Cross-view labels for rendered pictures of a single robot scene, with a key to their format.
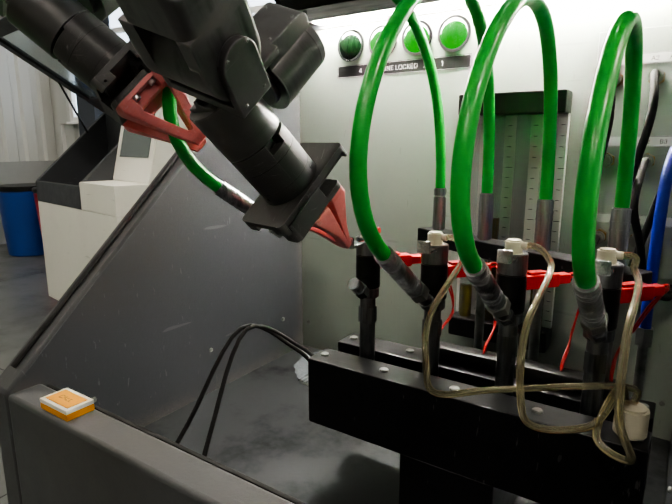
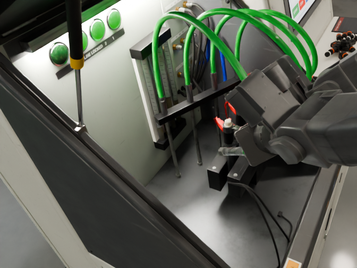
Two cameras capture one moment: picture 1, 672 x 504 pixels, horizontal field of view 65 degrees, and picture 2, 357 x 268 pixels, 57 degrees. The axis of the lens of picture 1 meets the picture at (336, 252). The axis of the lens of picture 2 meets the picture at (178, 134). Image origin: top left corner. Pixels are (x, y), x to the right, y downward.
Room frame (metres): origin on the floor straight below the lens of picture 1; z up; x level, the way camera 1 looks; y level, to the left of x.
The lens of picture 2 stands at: (0.65, 0.62, 1.66)
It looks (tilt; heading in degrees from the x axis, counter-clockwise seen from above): 40 degrees down; 275
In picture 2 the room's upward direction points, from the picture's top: 11 degrees counter-clockwise
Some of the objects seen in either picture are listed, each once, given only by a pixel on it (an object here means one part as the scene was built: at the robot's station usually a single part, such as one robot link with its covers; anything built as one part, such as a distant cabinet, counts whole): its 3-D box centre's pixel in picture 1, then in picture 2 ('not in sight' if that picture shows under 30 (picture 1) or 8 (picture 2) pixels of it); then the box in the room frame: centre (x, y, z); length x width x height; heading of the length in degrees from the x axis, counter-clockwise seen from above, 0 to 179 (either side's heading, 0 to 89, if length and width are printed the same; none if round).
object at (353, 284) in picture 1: (362, 327); (233, 155); (0.57, -0.03, 1.01); 0.05 x 0.03 x 0.21; 146
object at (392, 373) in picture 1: (462, 441); (247, 153); (0.51, -0.14, 0.91); 0.34 x 0.10 x 0.15; 56
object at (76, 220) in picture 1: (114, 176); not in sight; (3.71, 1.55, 1.00); 1.30 x 1.09 x 1.99; 47
